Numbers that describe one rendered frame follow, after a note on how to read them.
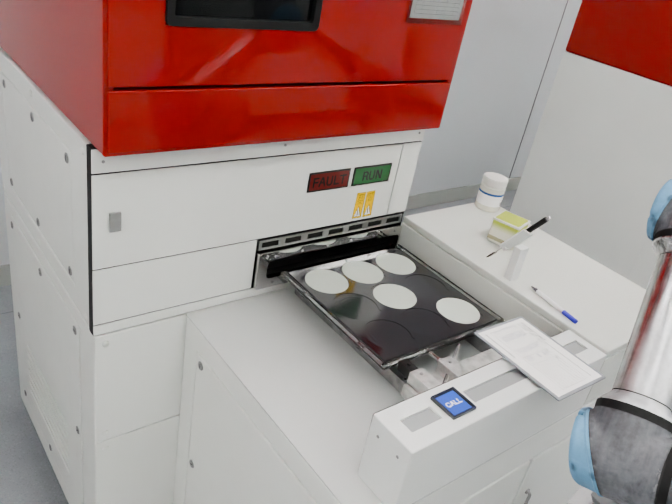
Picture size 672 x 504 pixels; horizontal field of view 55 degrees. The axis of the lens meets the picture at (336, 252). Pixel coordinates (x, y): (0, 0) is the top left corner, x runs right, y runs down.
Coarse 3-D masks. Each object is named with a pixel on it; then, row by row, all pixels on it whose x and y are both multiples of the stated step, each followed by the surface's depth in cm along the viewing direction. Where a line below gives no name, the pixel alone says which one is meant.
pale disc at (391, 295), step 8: (376, 288) 148; (384, 288) 148; (392, 288) 149; (400, 288) 150; (376, 296) 145; (384, 296) 145; (392, 296) 146; (400, 296) 146; (408, 296) 147; (384, 304) 142; (392, 304) 143; (400, 304) 144; (408, 304) 144
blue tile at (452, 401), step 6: (444, 396) 109; (450, 396) 109; (456, 396) 110; (444, 402) 108; (450, 402) 108; (456, 402) 108; (462, 402) 108; (450, 408) 107; (456, 408) 107; (462, 408) 107; (468, 408) 107; (456, 414) 106
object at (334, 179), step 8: (312, 176) 143; (320, 176) 144; (328, 176) 146; (336, 176) 147; (344, 176) 149; (312, 184) 144; (320, 184) 146; (328, 184) 147; (336, 184) 149; (344, 184) 150
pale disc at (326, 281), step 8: (312, 272) 149; (320, 272) 150; (328, 272) 150; (336, 272) 151; (312, 280) 146; (320, 280) 147; (328, 280) 147; (336, 280) 148; (344, 280) 149; (320, 288) 144; (328, 288) 144; (336, 288) 145; (344, 288) 146
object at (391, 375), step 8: (320, 312) 147; (328, 320) 145; (336, 328) 143; (344, 336) 142; (352, 344) 140; (360, 352) 138; (368, 360) 136; (376, 368) 134; (392, 368) 131; (384, 376) 133; (392, 376) 131; (400, 376) 130; (392, 384) 131; (400, 384) 129; (400, 392) 130
